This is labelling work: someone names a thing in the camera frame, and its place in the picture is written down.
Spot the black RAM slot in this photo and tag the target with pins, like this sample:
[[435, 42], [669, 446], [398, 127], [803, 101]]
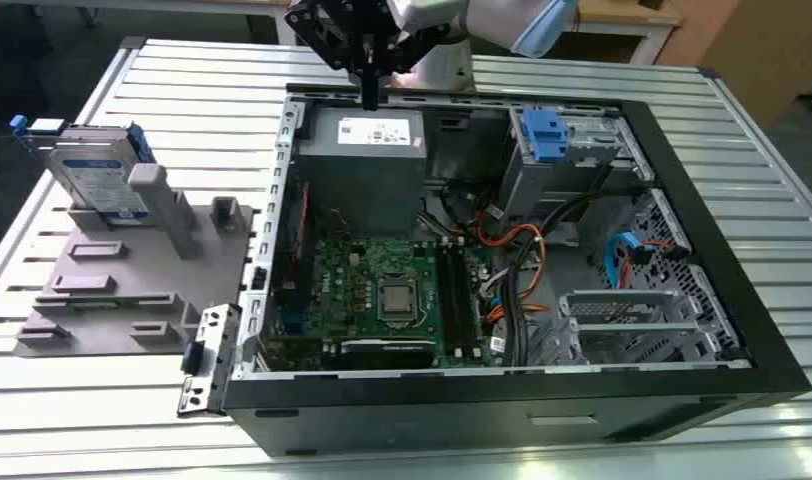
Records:
[[454, 300], [446, 300]]

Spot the blue black bracket latch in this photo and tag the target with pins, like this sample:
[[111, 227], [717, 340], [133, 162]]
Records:
[[193, 357]]

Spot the grey parts rack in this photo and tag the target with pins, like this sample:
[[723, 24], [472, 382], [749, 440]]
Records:
[[145, 300]]

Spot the hard disk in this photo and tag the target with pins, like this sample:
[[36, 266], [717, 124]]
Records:
[[105, 185]]

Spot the black PC case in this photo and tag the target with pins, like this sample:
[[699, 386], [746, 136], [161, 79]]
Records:
[[446, 415]]

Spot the wooden desk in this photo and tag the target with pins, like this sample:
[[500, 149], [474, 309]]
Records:
[[646, 20]]

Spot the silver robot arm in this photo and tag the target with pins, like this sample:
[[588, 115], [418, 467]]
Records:
[[442, 70]]

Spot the brown cabinet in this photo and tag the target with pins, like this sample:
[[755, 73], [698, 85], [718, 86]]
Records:
[[766, 50]]

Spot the silver expansion slot bracket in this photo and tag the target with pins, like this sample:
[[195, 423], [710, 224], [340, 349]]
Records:
[[212, 330]]

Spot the black graphics card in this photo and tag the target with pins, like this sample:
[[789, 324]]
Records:
[[386, 352]]

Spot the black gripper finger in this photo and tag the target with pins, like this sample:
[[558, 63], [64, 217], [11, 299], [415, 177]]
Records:
[[339, 61], [399, 55]]

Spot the grey metal drive cage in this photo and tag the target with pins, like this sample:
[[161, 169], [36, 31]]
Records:
[[546, 185]]

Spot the metal disk bay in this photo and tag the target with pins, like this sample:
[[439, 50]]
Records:
[[619, 327]]

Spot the silver CPU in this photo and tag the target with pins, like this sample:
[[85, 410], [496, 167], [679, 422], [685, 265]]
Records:
[[399, 299]]

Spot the blue optical drive latch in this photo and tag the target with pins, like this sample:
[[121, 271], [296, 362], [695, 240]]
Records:
[[544, 135]]

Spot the CPU socket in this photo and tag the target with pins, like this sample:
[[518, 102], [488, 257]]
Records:
[[400, 322]]

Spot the grey power supply unit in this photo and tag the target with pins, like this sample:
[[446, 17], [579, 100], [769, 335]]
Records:
[[359, 190]]

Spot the green motherboard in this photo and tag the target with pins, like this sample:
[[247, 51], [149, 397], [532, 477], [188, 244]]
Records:
[[352, 320]]

